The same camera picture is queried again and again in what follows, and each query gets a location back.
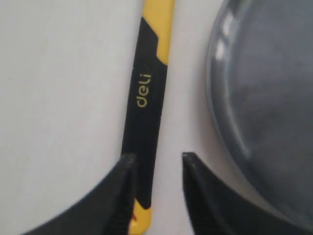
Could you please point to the yellow black claw hammer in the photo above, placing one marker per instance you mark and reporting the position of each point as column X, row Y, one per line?
column 145, row 103

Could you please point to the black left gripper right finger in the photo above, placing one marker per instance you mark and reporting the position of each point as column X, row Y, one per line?
column 216, row 209

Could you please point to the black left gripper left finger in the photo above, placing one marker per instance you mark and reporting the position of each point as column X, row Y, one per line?
column 106, row 210

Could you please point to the round stainless steel plate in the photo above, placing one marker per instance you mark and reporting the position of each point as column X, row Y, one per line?
column 259, row 84

